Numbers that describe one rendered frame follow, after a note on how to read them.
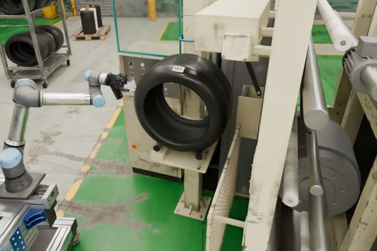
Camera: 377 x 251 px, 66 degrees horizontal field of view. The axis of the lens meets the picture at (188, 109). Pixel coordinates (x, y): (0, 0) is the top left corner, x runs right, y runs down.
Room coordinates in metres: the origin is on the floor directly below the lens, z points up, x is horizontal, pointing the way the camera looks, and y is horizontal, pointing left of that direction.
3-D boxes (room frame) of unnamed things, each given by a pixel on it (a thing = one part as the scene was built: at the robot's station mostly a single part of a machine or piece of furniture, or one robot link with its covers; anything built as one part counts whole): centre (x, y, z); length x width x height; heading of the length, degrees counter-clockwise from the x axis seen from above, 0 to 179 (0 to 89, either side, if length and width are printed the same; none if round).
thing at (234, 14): (1.40, -0.23, 1.71); 0.61 x 0.25 x 0.15; 162
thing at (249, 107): (1.71, -0.41, 1.05); 0.20 x 0.15 x 0.30; 162
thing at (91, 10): (8.01, 2.64, 0.38); 1.20 x 0.80 x 0.76; 5
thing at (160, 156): (1.66, 0.15, 0.83); 0.36 x 0.09 x 0.06; 162
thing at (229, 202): (1.29, -0.23, 0.65); 0.90 x 0.02 x 0.70; 162
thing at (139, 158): (2.40, 0.27, 0.63); 0.56 x 0.41 x 1.27; 72
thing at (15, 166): (1.37, 1.06, 0.88); 0.13 x 0.12 x 0.14; 25
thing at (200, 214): (1.86, -0.04, 0.02); 0.27 x 0.27 x 0.04; 72
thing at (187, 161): (1.61, 0.02, 0.80); 0.37 x 0.36 x 0.02; 72
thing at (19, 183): (1.36, 1.05, 0.77); 0.15 x 0.15 x 0.10
